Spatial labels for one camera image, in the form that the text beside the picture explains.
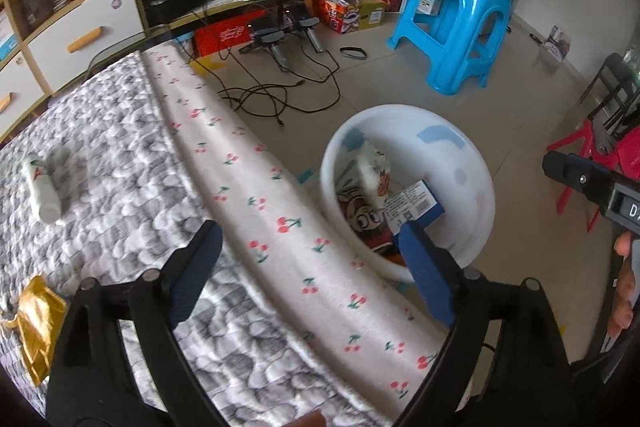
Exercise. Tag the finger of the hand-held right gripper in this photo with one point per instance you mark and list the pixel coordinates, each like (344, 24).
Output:
(575, 177)

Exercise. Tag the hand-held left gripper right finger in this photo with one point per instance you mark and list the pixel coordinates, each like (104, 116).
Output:
(425, 272)

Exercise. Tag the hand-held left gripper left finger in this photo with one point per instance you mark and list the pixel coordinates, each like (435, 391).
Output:
(197, 277)

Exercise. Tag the cartoon print snack bag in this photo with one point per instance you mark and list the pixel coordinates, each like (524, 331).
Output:
(365, 222)

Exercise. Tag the white orange snack bag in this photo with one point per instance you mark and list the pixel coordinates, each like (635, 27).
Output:
(375, 172)

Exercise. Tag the white plastic bucket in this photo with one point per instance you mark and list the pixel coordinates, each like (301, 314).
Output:
(460, 157)

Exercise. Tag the person's right hand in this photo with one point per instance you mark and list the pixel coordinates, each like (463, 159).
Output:
(627, 297)

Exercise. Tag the red plastic chair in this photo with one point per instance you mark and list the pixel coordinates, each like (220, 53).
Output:
(575, 142)

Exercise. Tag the cherry print mattress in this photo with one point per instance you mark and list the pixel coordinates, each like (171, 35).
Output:
(260, 212)

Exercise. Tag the black chair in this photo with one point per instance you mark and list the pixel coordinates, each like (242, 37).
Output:
(612, 82)

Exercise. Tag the bed with patterned bedding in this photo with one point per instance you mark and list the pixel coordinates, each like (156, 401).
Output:
(115, 187)

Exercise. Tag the magazine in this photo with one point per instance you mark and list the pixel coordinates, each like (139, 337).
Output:
(558, 42)

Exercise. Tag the yellow foil wrapper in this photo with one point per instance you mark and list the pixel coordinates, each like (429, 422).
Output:
(37, 327)

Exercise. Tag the white plastic bottle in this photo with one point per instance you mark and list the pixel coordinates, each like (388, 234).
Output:
(42, 192)

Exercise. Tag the small white blue box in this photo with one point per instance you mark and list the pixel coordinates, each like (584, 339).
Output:
(430, 2)

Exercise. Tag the red box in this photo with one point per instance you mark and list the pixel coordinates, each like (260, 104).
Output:
(222, 37)

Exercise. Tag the wooden cabinet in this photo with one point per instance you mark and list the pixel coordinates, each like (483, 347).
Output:
(125, 37)

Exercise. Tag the black charger devices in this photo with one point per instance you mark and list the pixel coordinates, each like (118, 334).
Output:
(280, 39)

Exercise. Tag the cardboard box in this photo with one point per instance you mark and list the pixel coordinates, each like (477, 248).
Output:
(375, 7)

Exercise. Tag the printed snack carton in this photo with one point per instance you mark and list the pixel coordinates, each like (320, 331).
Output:
(337, 14)

